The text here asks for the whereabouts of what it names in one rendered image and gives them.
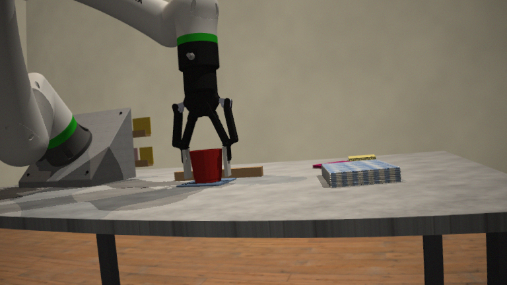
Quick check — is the dark red cup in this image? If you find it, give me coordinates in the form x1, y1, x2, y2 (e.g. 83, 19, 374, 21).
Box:
189, 148, 222, 183

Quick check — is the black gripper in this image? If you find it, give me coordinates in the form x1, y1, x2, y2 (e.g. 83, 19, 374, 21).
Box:
172, 67, 238, 179

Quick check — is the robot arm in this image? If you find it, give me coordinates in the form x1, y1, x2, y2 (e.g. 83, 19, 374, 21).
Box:
0, 0, 220, 167

